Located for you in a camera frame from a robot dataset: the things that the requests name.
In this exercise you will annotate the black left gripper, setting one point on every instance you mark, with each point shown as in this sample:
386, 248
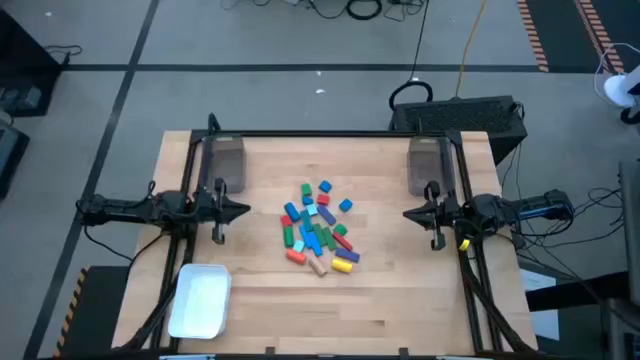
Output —
210, 209

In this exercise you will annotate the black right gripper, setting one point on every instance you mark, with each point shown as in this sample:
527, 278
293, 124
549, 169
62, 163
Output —
447, 212

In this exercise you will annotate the red small block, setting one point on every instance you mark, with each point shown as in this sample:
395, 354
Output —
323, 199
285, 220

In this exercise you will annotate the teal long block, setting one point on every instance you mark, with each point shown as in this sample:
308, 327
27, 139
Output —
306, 221

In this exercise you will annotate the blue long block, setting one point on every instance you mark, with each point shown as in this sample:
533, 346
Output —
315, 246
303, 234

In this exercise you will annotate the cyan small block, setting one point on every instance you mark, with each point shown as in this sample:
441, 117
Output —
312, 209
298, 246

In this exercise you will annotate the blue small block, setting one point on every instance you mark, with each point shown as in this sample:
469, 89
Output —
307, 200
345, 205
325, 186

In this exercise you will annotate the green small block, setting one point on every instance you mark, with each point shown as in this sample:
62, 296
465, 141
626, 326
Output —
340, 229
306, 189

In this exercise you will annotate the red-orange cylinder block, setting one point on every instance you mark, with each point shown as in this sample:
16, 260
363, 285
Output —
295, 256

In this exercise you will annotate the red long block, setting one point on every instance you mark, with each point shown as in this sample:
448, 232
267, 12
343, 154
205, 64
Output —
343, 241

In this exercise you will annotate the indigo long block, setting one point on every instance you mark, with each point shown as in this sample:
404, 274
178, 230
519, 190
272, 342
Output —
347, 255
326, 215

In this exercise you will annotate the green long block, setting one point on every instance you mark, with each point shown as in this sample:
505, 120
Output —
328, 239
319, 234

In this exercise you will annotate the yellow cylinder block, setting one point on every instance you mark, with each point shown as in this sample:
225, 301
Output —
341, 265

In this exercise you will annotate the white plastic tray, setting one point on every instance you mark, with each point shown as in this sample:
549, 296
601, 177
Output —
200, 300

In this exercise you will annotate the natural wood cylinder block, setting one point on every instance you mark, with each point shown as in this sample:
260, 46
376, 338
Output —
317, 266

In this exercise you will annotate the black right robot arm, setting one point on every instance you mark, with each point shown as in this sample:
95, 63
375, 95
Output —
500, 207

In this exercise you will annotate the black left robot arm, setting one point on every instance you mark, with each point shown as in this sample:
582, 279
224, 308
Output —
125, 209

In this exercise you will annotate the grey translucent bin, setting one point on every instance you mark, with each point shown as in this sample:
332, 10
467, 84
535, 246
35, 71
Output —
425, 160
227, 160

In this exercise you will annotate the black perforated computer case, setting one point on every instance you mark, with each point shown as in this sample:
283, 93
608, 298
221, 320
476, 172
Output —
460, 115

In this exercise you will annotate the white paper sheet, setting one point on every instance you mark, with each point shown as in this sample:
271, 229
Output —
542, 320

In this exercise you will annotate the black mat yellow striped edge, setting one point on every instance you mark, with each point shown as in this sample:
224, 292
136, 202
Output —
97, 310

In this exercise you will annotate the black floor beam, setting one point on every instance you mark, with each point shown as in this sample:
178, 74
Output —
575, 296

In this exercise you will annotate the grey cabinet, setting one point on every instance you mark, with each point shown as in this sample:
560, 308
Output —
631, 225

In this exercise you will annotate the black equipment box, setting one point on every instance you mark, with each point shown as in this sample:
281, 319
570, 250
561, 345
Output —
10, 150

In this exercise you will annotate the dark mat orange striped edges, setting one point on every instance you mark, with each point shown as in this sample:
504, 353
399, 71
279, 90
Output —
560, 30

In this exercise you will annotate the white round device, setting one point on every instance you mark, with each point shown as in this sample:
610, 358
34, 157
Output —
617, 90

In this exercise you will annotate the black cabinet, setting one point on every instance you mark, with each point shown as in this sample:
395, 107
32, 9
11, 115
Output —
22, 55

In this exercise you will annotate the black aluminium table frame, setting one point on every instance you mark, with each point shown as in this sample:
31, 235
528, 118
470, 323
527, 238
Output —
325, 133

